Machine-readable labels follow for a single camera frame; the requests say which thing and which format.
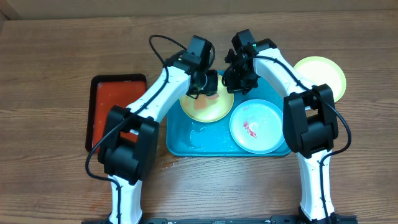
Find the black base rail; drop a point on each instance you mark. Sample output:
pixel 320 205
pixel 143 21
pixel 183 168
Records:
pixel 275 219

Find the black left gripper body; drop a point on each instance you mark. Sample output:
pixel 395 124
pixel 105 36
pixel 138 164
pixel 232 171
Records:
pixel 209 83

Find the light blue plate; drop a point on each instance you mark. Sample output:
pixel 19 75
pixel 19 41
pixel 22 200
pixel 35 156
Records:
pixel 256 126

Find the blue plastic tray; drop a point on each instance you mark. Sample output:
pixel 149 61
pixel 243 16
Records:
pixel 189 138

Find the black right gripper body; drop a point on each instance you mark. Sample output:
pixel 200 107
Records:
pixel 244 81

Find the yellow plate front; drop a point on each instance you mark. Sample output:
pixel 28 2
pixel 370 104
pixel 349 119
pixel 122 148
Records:
pixel 321 70

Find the red black tray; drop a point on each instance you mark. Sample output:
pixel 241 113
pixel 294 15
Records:
pixel 107 91

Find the yellow plate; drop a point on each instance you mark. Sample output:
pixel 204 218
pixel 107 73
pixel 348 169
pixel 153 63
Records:
pixel 321 70
pixel 214 112

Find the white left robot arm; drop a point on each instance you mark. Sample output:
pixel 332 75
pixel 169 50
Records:
pixel 129 144

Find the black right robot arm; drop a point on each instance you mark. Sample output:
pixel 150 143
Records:
pixel 309 118

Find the pink green scrub sponge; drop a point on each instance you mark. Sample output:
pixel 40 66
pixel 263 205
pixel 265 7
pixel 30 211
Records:
pixel 204 101

